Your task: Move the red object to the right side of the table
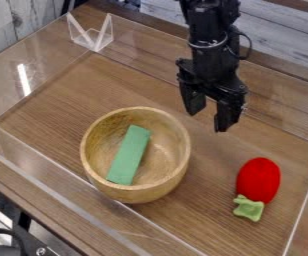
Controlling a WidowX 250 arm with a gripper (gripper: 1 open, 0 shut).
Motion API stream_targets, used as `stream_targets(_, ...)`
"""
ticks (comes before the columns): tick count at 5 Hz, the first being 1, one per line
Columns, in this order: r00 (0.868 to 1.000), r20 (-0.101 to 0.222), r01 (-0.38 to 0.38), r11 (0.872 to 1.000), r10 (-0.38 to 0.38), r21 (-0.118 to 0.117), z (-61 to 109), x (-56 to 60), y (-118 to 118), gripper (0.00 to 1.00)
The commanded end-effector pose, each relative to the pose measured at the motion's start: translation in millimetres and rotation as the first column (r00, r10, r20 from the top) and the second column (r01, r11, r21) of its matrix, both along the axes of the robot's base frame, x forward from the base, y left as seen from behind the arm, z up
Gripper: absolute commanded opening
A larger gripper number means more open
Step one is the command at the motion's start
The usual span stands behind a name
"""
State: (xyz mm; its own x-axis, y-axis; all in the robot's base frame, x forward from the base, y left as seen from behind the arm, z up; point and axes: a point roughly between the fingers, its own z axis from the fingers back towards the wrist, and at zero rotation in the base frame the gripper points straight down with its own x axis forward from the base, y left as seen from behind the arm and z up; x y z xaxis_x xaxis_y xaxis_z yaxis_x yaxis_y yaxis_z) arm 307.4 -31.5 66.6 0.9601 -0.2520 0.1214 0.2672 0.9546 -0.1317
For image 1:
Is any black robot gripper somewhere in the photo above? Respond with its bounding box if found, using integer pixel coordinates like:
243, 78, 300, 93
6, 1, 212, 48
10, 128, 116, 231
175, 41, 247, 132

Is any round wooden bowl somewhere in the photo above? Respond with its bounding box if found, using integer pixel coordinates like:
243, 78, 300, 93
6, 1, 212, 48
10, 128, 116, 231
79, 106, 191, 204

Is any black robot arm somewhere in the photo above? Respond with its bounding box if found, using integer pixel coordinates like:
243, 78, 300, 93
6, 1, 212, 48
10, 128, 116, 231
175, 0, 252, 132

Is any red plush strawberry toy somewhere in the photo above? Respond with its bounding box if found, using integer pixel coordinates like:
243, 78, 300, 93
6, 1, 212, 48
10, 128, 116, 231
232, 157, 280, 222

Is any black cable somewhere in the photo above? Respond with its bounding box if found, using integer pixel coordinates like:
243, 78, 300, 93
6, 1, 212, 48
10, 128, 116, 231
0, 227, 26, 256

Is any black table leg bracket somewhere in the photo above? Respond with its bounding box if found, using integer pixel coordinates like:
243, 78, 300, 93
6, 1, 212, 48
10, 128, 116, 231
12, 211, 59, 256

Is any clear acrylic corner bracket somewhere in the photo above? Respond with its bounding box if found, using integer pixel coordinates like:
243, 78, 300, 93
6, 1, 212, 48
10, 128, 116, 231
65, 13, 113, 53

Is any green rectangular block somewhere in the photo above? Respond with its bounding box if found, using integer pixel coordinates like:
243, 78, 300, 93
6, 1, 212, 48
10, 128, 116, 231
105, 125, 151, 185

